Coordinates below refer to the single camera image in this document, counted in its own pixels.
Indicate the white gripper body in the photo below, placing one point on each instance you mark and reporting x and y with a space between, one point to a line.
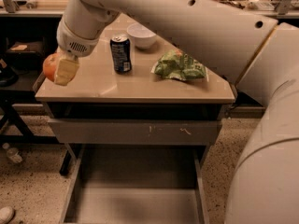
72 43

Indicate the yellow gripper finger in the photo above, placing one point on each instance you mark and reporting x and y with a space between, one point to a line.
66 69

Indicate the orange fruit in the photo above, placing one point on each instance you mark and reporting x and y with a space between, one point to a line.
49 66

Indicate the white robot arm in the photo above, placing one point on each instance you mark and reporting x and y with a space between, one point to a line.
257 54

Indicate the closed top drawer front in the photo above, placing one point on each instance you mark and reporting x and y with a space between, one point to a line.
135 132

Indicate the grey drawer cabinet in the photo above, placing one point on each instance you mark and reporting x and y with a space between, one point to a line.
98 92

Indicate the open middle drawer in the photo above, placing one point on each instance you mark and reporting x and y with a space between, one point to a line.
136 185

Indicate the blue soda can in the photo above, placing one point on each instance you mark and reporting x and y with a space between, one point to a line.
120 49

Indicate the white bowl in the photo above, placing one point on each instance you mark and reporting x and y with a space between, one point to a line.
140 36

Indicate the clear plastic bottle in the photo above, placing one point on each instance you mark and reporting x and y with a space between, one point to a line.
12 153

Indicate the green chip bag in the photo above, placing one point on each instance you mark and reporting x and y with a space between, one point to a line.
178 65

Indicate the white shoe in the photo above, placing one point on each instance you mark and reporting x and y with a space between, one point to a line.
6 214

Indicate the black table leg frame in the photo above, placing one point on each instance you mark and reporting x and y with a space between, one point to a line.
26 136

